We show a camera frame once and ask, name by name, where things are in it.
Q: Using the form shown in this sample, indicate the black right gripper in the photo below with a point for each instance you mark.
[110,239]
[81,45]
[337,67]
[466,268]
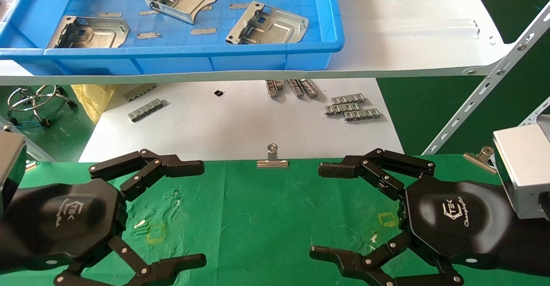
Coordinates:
[455,221]

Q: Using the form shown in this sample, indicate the blue plastic bin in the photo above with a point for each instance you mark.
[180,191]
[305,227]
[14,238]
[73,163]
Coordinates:
[172,62]

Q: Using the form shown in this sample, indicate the small grey metal strip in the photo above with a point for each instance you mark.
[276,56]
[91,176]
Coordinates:
[274,87]
[309,87]
[349,99]
[139,91]
[362,114]
[341,109]
[295,87]

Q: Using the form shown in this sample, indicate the white perforated shelf post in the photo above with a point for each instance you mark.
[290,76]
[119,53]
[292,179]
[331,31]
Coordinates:
[537,113]
[485,84]

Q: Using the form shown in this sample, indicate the white metal shelf board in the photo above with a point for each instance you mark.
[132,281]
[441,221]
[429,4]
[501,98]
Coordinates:
[408,41]

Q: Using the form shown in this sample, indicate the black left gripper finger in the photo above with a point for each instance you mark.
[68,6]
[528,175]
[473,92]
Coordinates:
[180,266]
[180,167]

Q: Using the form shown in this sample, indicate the black ridged connector strip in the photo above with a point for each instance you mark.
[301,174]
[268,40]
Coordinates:
[146,109]

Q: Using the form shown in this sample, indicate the green table cloth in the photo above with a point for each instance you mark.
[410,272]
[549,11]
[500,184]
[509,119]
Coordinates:
[258,217]

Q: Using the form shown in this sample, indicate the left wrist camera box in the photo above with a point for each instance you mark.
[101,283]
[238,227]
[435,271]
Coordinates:
[10,165]

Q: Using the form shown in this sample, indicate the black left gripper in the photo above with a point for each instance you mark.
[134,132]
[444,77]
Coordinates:
[60,221]

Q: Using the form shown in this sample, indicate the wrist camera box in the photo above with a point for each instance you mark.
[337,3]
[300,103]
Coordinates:
[10,165]
[522,170]

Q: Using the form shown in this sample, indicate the yellow plastic bag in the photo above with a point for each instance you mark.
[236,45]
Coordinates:
[92,101]

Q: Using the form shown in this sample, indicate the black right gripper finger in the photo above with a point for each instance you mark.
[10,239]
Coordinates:
[339,168]

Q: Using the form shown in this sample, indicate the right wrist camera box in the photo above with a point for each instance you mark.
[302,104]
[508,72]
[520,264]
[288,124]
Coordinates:
[522,170]

